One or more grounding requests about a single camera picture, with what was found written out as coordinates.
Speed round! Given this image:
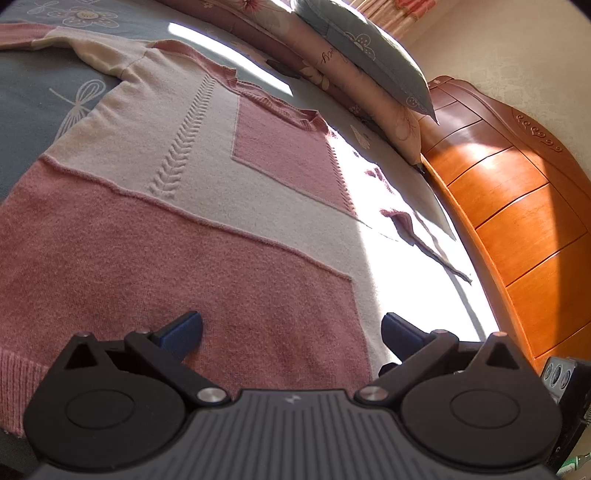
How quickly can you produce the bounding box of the pink and white sweater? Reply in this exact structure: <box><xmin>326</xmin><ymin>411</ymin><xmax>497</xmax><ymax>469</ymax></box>
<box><xmin>0</xmin><ymin>23</ymin><xmax>475</xmax><ymax>440</ymax></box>

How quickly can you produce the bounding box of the pink striped curtain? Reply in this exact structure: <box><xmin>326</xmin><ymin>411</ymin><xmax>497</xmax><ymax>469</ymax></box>
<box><xmin>345</xmin><ymin>0</ymin><xmax>445</xmax><ymax>45</ymax></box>

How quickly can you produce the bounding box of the wooden headboard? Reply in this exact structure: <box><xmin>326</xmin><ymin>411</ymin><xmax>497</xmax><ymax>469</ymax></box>
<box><xmin>417</xmin><ymin>75</ymin><xmax>591</xmax><ymax>376</ymax></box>

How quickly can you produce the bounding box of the grey-green pillow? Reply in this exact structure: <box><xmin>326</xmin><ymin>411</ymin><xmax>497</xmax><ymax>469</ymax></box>
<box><xmin>290</xmin><ymin>0</ymin><xmax>440</xmax><ymax>125</ymax></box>

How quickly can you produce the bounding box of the pink floral folded quilt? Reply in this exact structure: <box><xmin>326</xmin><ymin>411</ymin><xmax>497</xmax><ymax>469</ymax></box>
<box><xmin>157</xmin><ymin>0</ymin><xmax>424</xmax><ymax>168</ymax></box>

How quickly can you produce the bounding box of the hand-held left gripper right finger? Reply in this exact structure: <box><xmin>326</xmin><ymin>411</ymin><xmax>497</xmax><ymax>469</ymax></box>
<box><xmin>353</xmin><ymin>312</ymin><xmax>523</xmax><ymax>410</ymax></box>

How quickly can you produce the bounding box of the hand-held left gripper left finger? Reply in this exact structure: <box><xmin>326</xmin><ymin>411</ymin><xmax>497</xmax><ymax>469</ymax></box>
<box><xmin>65</xmin><ymin>311</ymin><xmax>232</xmax><ymax>409</ymax></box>

